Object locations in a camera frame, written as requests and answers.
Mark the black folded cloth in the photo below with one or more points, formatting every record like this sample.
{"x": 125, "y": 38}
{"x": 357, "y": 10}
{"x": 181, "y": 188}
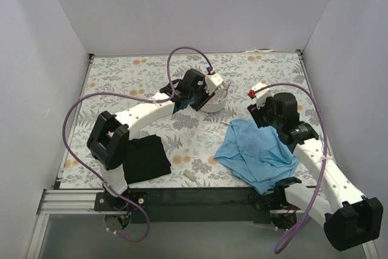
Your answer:
{"x": 145, "y": 160}

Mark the floral table mat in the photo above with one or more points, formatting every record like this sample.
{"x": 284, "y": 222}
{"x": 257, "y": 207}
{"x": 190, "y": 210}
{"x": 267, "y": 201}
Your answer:
{"x": 190, "y": 138}

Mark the light blue cloth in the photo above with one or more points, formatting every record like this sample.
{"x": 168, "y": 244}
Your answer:
{"x": 256, "y": 155}

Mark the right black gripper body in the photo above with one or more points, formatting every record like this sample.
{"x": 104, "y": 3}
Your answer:
{"x": 256, "y": 116}

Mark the beige eraser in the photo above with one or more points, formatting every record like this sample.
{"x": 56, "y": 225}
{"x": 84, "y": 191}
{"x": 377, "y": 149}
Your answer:
{"x": 190, "y": 175}

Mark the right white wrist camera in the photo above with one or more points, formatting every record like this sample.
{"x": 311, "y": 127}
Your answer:
{"x": 259, "y": 93}

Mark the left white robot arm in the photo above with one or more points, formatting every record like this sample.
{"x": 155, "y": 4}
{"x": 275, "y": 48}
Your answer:
{"x": 112, "y": 134}

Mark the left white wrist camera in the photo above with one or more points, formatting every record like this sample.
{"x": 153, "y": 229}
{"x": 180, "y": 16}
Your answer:
{"x": 213, "y": 82}

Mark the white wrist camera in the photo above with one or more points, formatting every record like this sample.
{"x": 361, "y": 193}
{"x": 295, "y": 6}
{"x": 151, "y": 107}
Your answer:
{"x": 213, "y": 82}
{"x": 259, "y": 93}

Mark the white round divided organizer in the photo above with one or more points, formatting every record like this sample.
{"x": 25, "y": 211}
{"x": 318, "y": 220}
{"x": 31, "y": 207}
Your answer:
{"x": 218, "y": 101}

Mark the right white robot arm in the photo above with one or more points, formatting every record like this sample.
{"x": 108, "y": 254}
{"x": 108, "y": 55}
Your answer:
{"x": 347, "y": 216}

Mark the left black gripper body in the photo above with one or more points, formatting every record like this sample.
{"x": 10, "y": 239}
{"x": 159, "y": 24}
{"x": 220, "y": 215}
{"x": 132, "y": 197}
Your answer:
{"x": 202, "y": 101}

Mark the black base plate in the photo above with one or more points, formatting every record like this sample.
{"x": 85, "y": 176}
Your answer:
{"x": 210, "y": 214}

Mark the aluminium front rail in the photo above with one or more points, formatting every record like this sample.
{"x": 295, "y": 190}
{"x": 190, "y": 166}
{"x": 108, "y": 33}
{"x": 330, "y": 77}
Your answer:
{"x": 73, "y": 201}

